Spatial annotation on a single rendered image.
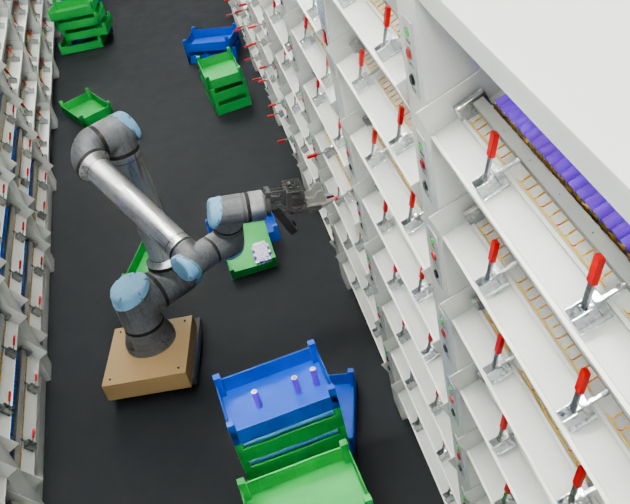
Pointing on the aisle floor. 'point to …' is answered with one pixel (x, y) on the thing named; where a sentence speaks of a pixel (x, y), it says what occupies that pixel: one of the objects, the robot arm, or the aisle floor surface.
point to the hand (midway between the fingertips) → (330, 199)
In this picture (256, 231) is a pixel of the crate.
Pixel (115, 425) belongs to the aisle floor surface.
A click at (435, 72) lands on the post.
